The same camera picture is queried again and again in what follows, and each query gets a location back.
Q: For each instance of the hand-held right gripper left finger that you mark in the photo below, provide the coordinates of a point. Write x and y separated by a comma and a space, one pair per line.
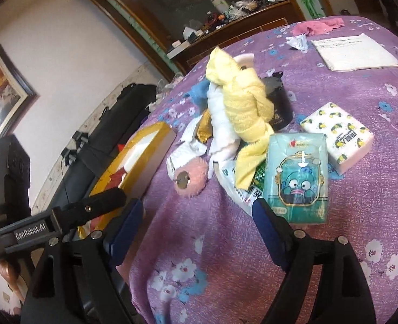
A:
128, 222

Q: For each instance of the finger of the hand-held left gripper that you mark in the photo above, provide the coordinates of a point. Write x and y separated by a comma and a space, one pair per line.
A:
94, 206

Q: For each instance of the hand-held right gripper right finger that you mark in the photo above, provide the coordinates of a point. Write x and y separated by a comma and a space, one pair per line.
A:
269, 233

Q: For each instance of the red packet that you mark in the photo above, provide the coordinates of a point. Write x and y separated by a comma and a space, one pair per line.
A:
116, 177

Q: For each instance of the teal cartoon tissue pack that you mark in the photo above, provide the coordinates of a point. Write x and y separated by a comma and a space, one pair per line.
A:
296, 182

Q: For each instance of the white green printed plastic bag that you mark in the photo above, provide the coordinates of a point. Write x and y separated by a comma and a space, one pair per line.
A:
236, 185

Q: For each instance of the pink fluffy ball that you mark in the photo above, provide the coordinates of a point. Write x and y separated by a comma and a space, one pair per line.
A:
195, 179

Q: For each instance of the gold cardboard box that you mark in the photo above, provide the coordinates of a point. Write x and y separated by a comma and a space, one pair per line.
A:
151, 141

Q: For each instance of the white puffy packet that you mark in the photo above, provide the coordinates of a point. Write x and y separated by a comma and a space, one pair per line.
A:
185, 152

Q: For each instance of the white towel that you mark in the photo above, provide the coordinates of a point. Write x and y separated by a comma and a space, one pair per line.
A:
222, 131

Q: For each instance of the lemon print tissue pack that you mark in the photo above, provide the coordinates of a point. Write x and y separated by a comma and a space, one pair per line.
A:
340, 135

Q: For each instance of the gold foil packet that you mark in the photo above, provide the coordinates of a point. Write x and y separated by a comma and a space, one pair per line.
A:
205, 128

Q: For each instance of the yellow towel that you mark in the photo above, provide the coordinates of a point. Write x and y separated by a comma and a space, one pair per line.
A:
242, 98

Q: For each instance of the pink white soft item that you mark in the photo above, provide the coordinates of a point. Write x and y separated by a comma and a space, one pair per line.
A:
246, 60

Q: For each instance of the person's left hand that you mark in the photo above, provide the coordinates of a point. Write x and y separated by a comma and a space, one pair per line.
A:
8, 270

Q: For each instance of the purple floral bed sheet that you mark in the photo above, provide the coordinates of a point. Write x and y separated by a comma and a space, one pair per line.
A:
219, 243

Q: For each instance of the black long bag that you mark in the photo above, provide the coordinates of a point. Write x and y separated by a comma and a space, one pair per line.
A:
111, 121

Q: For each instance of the black jar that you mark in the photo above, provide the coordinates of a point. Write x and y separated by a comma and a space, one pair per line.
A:
280, 108

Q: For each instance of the clear plastic bag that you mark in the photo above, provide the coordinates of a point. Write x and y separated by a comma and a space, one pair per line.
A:
166, 86

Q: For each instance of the blue towel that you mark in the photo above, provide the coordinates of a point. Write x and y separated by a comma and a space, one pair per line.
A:
199, 91

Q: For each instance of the wooden cabinet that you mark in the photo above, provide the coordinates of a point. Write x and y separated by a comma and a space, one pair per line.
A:
144, 23

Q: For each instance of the small white crumpled packet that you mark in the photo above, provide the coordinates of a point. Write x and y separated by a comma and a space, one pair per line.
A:
296, 42

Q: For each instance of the white paper sheets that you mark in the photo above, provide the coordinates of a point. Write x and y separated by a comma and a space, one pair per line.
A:
357, 52

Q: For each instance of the pink cloth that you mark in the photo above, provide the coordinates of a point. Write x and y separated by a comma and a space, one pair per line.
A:
317, 27

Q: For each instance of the white jug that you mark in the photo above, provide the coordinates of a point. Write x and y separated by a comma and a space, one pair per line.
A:
219, 3

